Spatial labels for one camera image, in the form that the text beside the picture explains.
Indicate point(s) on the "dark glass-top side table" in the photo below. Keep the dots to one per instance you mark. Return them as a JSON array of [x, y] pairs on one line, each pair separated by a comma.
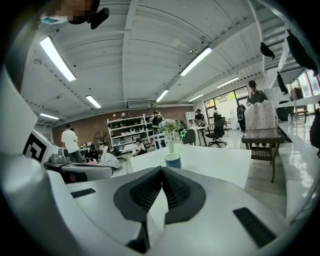
[[262, 137]]

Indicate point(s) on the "white vase with flowers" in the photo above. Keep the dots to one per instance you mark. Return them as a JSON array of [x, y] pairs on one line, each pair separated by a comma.
[[170, 140]]

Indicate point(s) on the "white reclined chair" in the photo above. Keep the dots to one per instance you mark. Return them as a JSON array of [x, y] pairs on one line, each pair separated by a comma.
[[111, 157]]

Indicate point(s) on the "black head-mounted camera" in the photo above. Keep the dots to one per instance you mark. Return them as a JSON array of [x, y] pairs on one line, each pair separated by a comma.
[[98, 18]]

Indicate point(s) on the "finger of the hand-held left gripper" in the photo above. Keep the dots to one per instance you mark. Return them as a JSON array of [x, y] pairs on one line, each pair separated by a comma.
[[90, 172]]

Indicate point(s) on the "white patterned box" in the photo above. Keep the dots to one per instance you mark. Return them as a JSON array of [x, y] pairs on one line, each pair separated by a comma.
[[260, 116]]

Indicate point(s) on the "white shelf unit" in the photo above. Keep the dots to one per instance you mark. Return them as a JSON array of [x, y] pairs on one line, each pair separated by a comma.
[[127, 132]]

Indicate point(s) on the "black standing fan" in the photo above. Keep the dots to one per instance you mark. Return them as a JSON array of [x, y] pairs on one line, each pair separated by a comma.
[[101, 138]]

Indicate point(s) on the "black office chair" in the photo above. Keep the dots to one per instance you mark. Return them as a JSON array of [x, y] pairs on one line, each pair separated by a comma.
[[218, 131]]

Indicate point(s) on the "black hanging cloth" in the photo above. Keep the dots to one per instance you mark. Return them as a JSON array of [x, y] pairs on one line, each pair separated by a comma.
[[300, 53], [282, 83], [267, 50]]

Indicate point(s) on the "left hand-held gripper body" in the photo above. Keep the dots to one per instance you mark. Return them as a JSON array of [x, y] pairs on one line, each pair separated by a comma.
[[35, 148]]

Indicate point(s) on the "white ceiling air conditioner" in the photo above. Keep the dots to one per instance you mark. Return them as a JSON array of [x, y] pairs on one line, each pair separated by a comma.
[[138, 104]]

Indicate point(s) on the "green star stick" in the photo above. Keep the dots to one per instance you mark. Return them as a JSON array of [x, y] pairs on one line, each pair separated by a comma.
[[183, 133]]

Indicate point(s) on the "clear water bottle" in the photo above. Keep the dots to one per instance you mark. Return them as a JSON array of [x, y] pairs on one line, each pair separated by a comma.
[[289, 118]]

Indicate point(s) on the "light blue face mask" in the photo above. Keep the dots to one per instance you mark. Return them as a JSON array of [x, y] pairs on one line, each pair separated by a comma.
[[52, 20]]

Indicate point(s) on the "blue and white cup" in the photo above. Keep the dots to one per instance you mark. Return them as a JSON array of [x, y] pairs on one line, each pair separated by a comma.
[[173, 162]]

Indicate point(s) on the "dark padded chair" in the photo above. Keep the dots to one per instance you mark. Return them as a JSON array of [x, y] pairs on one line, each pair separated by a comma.
[[189, 136]]

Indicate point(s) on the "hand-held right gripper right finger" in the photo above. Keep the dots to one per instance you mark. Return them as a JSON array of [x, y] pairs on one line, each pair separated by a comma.
[[215, 212]]

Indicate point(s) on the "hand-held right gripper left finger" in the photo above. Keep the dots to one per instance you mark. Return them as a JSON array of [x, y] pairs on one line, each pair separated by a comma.
[[105, 200]]

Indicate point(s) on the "long ceiling light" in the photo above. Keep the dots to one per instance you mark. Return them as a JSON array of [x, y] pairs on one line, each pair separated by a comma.
[[196, 97], [57, 58], [93, 101], [196, 61], [162, 95], [49, 116], [227, 82]]

